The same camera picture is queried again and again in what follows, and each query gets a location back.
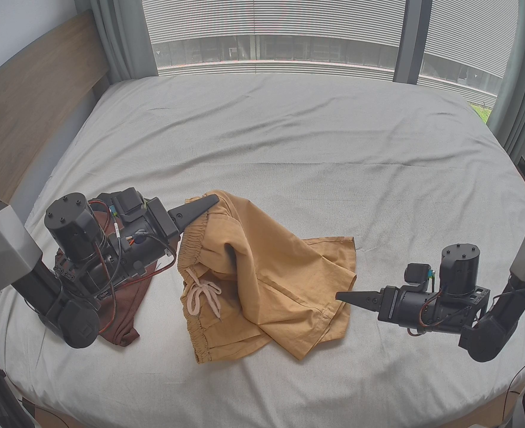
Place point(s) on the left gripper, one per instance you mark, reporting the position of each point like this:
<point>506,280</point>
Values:
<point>151,257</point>

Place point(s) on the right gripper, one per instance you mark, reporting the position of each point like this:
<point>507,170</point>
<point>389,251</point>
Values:
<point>412,308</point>

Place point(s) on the mustard yellow shorts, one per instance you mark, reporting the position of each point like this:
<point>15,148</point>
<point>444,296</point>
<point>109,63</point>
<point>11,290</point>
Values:
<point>280,283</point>

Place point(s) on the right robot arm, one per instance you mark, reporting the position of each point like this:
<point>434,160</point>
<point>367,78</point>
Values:
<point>461,265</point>

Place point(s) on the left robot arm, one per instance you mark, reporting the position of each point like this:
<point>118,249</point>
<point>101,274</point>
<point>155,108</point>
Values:
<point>4,248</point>

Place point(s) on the bed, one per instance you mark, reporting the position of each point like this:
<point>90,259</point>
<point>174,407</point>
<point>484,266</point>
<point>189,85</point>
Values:
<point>316,150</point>

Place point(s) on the black garment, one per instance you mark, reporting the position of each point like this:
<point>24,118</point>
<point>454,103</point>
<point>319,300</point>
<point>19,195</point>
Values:
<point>103,197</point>

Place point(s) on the dark brown shorts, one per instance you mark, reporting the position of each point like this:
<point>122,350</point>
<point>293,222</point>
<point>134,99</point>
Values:
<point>126,310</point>

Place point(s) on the grey-green curtain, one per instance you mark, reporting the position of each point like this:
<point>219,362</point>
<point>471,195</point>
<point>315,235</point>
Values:
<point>120,25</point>
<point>523,83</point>

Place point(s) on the window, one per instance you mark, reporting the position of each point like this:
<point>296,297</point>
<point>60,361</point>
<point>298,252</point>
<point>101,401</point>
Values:
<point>271,16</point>

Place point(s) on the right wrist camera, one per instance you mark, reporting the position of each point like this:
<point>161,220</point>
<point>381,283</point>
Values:
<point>416,274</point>

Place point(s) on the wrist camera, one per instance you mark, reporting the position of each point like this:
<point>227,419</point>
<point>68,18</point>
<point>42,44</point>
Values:
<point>416,274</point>
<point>128,203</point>

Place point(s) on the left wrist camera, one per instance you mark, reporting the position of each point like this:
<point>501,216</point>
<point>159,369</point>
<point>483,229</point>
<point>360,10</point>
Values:
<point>128,203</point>

